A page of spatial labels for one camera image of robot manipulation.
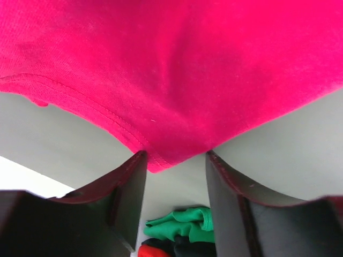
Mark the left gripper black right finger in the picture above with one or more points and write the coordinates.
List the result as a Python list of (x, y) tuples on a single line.
[(251, 219)]

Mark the folded black shirt stack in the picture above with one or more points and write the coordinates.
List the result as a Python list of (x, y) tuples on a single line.
[(186, 232)]

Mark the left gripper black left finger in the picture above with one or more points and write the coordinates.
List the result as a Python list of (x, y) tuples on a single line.
[(99, 219)]

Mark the red t shirt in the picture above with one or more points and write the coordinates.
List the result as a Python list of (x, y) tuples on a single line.
[(174, 78)]

